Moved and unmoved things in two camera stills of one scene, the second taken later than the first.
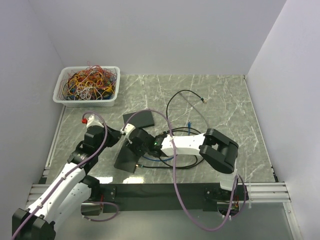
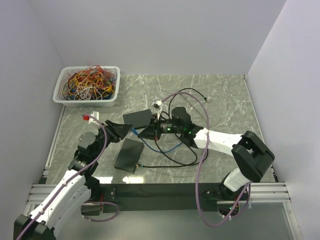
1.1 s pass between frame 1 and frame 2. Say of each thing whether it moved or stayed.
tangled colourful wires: stayed
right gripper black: moved
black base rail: stayed
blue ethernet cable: moved
